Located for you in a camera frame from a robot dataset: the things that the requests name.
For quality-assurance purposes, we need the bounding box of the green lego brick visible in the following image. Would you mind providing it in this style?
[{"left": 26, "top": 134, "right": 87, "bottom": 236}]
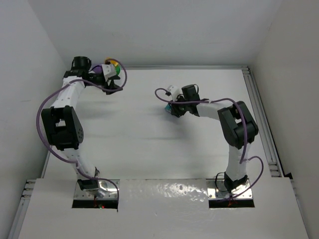
[{"left": 115, "top": 65, "right": 121, "bottom": 75}]

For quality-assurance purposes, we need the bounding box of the yellow curved lego brick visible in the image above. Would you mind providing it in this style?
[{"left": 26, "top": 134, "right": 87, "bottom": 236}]
[{"left": 104, "top": 58, "right": 119, "bottom": 66}]

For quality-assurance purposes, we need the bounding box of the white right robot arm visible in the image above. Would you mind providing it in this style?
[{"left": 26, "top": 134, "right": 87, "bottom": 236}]
[{"left": 166, "top": 85, "right": 259, "bottom": 193}]

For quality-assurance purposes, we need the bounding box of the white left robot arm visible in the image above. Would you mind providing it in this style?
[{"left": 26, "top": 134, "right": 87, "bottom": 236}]
[{"left": 36, "top": 56, "right": 125, "bottom": 195}]

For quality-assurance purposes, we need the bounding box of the lavender curved lego piece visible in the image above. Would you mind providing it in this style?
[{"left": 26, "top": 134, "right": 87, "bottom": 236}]
[{"left": 91, "top": 65, "right": 102, "bottom": 74}]

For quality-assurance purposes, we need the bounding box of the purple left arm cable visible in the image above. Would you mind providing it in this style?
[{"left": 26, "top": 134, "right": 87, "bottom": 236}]
[{"left": 36, "top": 58, "right": 128, "bottom": 200}]

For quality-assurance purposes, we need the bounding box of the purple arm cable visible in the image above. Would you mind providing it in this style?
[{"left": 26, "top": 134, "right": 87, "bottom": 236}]
[
  {"left": 36, "top": 58, "right": 128, "bottom": 200},
  {"left": 154, "top": 87, "right": 265, "bottom": 200}
]

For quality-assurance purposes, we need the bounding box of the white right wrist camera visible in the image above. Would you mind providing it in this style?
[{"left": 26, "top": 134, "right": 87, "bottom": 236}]
[{"left": 165, "top": 85, "right": 182, "bottom": 102}]

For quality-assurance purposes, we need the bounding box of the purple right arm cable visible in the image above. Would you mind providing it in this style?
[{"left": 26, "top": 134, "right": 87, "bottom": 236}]
[{"left": 154, "top": 87, "right": 265, "bottom": 200}]

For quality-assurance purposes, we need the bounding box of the aluminium frame rail back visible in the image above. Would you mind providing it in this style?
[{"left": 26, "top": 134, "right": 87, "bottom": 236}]
[{"left": 125, "top": 65, "right": 249, "bottom": 71}]

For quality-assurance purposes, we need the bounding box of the aluminium frame rail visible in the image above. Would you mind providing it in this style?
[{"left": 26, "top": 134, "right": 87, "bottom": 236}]
[
  {"left": 242, "top": 67, "right": 293, "bottom": 180},
  {"left": 125, "top": 65, "right": 249, "bottom": 71}
]

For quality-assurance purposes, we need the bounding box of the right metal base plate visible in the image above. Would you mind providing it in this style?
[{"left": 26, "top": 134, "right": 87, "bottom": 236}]
[{"left": 206, "top": 178, "right": 254, "bottom": 200}]

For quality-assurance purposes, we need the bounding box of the metal base plate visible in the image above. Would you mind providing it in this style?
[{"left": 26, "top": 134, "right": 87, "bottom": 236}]
[
  {"left": 73, "top": 180, "right": 118, "bottom": 201},
  {"left": 206, "top": 178, "right": 254, "bottom": 200}
]

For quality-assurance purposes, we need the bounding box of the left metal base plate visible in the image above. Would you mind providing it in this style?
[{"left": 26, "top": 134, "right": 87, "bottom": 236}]
[{"left": 73, "top": 180, "right": 118, "bottom": 201}]

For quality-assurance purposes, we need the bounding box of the aluminium frame rail right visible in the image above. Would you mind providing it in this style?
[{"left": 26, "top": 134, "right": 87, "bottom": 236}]
[{"left": 242, "top": 67, "right": 293, "bottom": 180}]

